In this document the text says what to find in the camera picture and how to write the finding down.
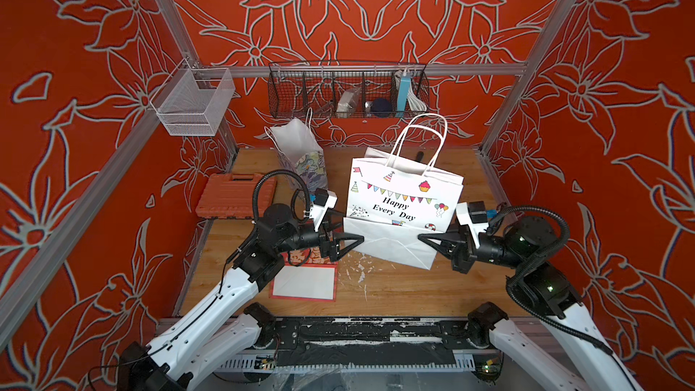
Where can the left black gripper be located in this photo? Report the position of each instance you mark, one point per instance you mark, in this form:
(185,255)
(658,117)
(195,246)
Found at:
(331,252)

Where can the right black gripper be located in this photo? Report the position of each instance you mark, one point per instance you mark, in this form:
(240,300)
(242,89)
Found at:
(461,251)

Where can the red RICH paper bag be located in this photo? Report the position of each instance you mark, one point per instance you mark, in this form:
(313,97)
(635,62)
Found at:
(306,276)

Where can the white happy day paper bag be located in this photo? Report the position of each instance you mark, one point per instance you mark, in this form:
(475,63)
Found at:
(392,200)

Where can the colourful patterned paper bag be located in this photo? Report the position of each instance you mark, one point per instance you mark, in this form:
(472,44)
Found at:
(298,151)

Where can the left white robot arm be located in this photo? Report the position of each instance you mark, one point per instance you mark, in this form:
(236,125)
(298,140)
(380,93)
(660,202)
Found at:
(228,320)

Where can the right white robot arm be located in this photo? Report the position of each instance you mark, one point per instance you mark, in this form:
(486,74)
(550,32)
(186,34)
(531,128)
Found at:
(524,238)

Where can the orange plastic tool case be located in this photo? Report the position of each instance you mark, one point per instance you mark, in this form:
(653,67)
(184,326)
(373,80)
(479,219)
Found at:
(228,196)

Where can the dark blue round object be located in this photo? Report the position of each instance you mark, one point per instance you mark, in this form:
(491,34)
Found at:
(381,108)

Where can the silver packet in basket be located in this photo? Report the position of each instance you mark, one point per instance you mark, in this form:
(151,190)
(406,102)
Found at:
(348,103)

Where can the light blue box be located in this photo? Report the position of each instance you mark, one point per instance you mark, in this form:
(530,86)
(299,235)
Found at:
(403,81)

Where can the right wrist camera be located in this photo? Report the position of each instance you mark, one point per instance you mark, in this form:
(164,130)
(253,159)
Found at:
(474,215)

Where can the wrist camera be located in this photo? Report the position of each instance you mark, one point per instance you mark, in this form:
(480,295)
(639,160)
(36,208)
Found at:
(323,201)
(474,215)

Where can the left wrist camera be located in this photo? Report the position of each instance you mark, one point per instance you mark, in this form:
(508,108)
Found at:
(323,201)

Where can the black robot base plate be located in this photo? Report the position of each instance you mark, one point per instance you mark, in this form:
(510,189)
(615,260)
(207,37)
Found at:
(369,340)

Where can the white slotted cable duct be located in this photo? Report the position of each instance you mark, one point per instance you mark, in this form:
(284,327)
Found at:
(258,364)

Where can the black wire wall basket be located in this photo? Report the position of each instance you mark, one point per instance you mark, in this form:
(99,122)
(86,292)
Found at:
(294,87)

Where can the white wire mesh basket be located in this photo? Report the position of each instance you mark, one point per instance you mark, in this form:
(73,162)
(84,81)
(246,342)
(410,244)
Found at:
(194,102)

